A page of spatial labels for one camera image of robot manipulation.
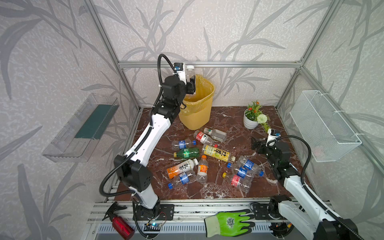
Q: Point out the red spray bottle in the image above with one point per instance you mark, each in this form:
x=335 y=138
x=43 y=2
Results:
x=118 y=223

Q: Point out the clear bottle white cap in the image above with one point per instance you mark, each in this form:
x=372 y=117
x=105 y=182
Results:
x=190 y=74

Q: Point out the pink label bottle yellow cap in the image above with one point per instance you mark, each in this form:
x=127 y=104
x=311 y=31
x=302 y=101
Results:
x=237 y=182

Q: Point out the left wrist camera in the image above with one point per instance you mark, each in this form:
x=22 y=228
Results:
x=179 y=71

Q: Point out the aluminium rail base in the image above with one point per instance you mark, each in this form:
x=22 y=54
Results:
x=188 y=217

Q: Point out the yellow tea bottle red cap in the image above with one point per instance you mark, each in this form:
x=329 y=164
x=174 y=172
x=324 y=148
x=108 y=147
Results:
x=218 y=154

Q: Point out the clear wall shelf green mat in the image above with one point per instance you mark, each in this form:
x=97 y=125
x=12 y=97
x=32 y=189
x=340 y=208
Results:
x=78 y=139

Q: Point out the clear bottle blue label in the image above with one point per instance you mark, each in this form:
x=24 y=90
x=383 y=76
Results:
x=183 y=144

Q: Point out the left circuit board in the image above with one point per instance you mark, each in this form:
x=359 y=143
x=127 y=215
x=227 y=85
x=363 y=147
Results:
x=153 y=227

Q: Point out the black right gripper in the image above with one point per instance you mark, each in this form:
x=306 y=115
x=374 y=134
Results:
x=262 y=145

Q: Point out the artificial green flowering plant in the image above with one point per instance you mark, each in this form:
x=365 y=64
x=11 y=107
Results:
x=254 y=113

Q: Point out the blue label bottle middle right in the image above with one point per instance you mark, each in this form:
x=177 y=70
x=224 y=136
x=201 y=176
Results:
x=243 y=173

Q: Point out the green soda bottle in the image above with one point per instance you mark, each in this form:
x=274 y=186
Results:
x=187 y=153

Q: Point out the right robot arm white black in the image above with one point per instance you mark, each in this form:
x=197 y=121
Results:
x=314 y=219

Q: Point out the yellow plastic bin liner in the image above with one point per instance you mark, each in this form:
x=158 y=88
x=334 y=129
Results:
x=201 y=99

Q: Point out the white flower pot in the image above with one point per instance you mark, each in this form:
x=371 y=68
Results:
x=249 y=124

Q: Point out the blue label bottle front left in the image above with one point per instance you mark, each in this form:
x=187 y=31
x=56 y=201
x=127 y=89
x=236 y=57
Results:
x=183 y=179

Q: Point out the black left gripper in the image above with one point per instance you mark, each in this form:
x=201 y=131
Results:
x=191 y=84

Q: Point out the blue label bottle upper right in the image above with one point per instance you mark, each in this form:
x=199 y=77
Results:
x=246 y=164

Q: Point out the green work glove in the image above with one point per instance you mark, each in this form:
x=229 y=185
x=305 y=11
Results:
x=230 y=224

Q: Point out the clear bottle red label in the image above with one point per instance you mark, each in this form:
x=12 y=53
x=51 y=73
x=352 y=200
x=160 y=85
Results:
x=203 y=138

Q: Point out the white wire mesh basket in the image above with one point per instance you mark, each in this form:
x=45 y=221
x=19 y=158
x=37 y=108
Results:
x=322 y=127

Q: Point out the yellow ribbed trash bin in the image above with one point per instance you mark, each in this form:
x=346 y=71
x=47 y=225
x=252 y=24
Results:
x=197 y=120

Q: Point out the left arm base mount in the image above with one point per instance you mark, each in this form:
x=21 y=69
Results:
x=163 y=212

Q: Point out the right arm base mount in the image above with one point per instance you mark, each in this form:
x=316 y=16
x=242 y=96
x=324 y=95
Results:
x=270 y=210

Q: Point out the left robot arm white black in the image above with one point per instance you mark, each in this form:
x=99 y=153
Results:
x=131 y=168

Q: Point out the orange white tea bottle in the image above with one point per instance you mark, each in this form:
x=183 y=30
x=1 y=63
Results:
x=185 y=166

